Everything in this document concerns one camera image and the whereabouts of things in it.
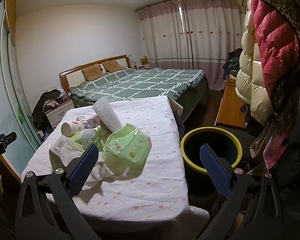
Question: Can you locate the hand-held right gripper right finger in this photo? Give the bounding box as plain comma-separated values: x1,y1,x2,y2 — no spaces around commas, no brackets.
199,144,284,240

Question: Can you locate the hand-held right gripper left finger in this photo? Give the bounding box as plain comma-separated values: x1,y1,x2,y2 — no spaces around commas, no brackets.
15,144,103,240

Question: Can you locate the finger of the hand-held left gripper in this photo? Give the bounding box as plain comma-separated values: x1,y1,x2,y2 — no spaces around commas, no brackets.
0,132,17,155

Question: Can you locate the white tissue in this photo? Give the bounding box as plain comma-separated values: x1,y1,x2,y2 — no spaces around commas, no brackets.
82,160,115,191

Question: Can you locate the white cardboard box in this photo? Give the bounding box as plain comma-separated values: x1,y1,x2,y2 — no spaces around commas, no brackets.
49,135,85,169

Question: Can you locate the yellow rimmed dark bin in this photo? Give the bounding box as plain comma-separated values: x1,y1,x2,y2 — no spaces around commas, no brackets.
180,127,243,195

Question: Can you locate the white paper cup pink print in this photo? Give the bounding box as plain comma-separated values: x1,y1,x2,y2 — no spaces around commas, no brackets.
61,120,84,137

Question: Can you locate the green plastic bag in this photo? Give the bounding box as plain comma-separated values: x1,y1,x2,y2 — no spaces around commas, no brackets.
101,123,152,165

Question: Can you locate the pink packet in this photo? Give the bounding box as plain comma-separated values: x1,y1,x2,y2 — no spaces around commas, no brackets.
86,115,103,127

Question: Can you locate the white foam net sleeve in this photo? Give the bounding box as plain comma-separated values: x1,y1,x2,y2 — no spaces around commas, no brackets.
92,96,123,133

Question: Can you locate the glass wardrobe sliding door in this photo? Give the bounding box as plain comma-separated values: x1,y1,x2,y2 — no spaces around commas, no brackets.
0,0,43,180

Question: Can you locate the beige bag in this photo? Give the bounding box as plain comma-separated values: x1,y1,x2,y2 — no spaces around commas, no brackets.
250,122,270,159

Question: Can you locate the white wooden nightstand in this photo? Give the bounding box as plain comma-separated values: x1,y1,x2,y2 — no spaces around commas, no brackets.
45,97,74,130

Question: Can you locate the white dotted tablecloth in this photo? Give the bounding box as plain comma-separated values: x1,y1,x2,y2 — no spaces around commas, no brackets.
21,96,210,230

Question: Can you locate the pink patterned bag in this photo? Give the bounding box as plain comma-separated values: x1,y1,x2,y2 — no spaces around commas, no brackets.
262,115,290,173

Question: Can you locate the long wooden desk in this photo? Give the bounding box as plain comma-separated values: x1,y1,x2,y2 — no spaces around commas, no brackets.
215,75,248,129

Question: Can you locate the wooden bed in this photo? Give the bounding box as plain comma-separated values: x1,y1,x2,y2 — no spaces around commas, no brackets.
59,54,209,109

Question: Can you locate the brown bear face pillow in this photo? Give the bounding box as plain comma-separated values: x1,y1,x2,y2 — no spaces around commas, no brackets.
81,64,105,82
102,60,127,72

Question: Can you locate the cream down jacket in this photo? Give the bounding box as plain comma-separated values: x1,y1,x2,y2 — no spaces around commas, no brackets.
235,0,274,125

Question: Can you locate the green checked quilt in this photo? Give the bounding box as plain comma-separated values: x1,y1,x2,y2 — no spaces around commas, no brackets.
69,68,207,103

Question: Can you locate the pile of mixed clothes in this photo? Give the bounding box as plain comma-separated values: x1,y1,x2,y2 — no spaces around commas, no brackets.
222,48,244,80

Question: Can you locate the pink and white curtain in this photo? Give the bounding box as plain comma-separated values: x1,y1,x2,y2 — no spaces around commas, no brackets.
135,0,248,90

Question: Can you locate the red dotted down jacket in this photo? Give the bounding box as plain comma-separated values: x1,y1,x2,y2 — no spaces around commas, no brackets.
242,0,300,103

